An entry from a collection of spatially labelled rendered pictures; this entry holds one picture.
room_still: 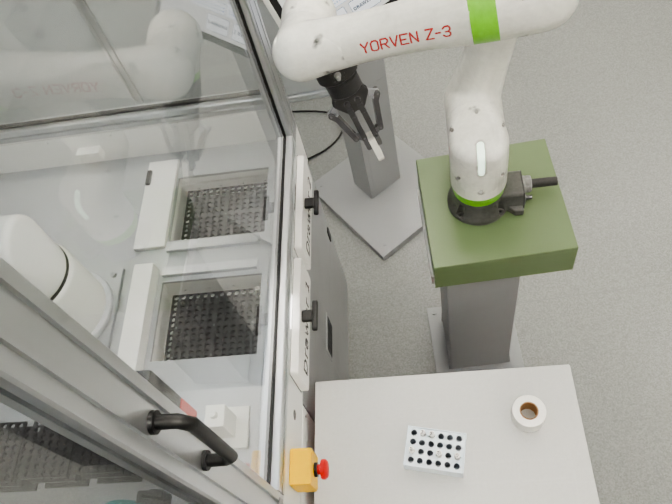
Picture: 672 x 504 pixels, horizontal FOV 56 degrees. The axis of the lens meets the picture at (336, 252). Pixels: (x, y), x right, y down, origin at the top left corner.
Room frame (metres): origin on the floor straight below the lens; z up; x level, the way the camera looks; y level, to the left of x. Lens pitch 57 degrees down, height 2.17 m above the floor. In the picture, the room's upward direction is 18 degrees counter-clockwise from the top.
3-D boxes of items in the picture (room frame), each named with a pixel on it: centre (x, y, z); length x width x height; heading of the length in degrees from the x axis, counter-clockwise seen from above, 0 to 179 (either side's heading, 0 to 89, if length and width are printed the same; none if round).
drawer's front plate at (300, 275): (0.70, 0.13, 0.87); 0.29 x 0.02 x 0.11; 165
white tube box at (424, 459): (0.35, -0.07, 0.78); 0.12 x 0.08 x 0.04; 64
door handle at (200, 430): (0.28, 0.22, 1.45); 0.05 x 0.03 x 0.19; 75
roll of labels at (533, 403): (0.37, -0.28, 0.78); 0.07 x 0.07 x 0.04
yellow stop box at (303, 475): (0.37, 0.20, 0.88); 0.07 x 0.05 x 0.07; 165
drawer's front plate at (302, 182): (1.00, 0.05, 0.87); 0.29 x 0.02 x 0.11; 165
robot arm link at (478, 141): (0.88, -0.37, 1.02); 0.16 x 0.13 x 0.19; 163
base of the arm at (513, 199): (0.86, -0.43, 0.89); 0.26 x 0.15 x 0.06; 74
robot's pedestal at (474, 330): (0.87, -0.37, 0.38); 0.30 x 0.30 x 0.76; 78
